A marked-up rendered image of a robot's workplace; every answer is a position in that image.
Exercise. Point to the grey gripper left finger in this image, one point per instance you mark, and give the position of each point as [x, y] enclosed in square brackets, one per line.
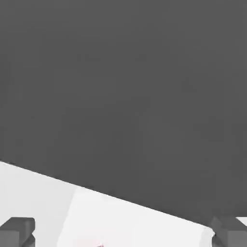
[17, 232]

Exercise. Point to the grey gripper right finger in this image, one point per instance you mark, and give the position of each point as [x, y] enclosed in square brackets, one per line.
[229, 234]

